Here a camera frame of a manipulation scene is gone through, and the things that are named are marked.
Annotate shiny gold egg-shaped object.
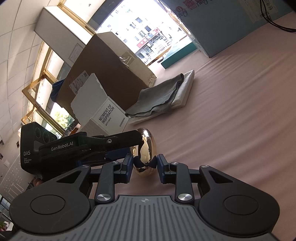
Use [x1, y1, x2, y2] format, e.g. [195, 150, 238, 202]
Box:
[130, 128, 157, 177]

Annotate white plastic storage box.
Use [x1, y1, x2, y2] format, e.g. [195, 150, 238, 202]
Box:
[71, 73, 128, 137]

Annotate person's left hand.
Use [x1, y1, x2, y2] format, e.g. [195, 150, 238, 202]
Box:
[32, 177, 43, 187]

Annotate grey cloth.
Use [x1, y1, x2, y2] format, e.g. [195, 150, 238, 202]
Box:
[125, 73, 184, 118]

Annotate white tissue stack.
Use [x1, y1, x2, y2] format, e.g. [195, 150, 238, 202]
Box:
[129, 70, 195, 125]

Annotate brown cardboard box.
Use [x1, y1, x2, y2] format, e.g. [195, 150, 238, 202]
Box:
[56, 32, 156, 115]

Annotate flat teal box lid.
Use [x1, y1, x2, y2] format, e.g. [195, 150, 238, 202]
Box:
[161, 43, 197, 69]

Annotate large teal box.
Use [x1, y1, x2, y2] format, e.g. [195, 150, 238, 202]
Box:
[162, 0, 292, 57]

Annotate black cable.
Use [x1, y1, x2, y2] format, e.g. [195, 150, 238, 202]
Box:
[259, 0, 296, 33]

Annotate blue cloth behind box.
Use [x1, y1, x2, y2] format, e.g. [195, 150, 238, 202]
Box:
[50, 79, 64, 102]

